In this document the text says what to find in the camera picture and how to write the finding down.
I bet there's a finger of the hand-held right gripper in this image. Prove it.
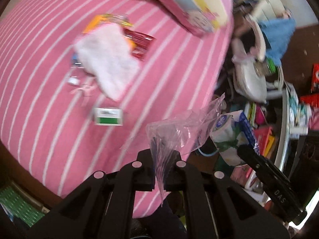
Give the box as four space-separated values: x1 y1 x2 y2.
237 145 271 180

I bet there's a person's dark trouser leg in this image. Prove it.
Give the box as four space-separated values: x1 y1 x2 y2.
131 192 187 239

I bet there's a white blue green packet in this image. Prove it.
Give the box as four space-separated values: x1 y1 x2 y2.
209 110 257 167

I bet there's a green white small box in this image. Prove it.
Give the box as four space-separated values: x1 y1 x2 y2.
93 107 124 126

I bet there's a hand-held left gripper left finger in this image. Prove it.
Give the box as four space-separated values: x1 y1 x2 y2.
25 149 156 239

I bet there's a pink ribbon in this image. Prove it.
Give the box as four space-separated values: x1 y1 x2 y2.
70 78 98 106

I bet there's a pink striped bed sheet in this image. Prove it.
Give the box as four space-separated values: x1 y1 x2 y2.
0 0 235 219

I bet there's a white office chair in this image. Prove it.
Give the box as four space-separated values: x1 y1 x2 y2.
232 0 292 102

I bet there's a blue round trash bin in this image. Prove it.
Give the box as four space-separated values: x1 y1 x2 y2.
196 146 220 158

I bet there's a yellow snack packet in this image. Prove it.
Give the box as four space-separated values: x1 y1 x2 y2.
82 14 134 53

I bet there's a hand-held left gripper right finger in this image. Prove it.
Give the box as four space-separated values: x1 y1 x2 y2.
159 151 291 239

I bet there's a green perforated mat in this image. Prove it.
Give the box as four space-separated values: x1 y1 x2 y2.
0 185 45 227

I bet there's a clear plastic bag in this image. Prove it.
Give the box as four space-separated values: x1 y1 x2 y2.
146 93 226 207

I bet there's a pink yellow printed pillow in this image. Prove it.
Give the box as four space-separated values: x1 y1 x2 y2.
56 0 233 36

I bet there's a pink plastic basket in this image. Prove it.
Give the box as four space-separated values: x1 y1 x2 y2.
253 126 276 157

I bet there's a white curved desk frame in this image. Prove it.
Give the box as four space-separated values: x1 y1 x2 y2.
272 82 294 177

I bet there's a red snack packet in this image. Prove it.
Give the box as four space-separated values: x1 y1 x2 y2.
123 28 156 61

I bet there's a blue cloth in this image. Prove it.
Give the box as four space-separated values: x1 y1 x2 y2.
259 17 296 65

